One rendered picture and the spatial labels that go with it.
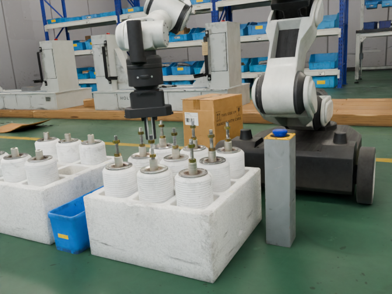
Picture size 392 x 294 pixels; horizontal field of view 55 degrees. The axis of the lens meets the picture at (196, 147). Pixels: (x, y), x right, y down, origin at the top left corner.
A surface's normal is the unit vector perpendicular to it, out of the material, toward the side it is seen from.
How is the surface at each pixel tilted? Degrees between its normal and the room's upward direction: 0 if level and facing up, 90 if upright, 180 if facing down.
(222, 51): 90
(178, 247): 90
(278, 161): 90
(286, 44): 61
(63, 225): 92
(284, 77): 47
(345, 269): 0
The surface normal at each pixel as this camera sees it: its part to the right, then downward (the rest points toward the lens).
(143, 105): 0.10, 0.23
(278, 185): -0.45, 0.24
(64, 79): 0.89, 0.05
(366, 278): -0.07, -0.97
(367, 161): -0.32, -0.55
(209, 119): -0.65, 0.22
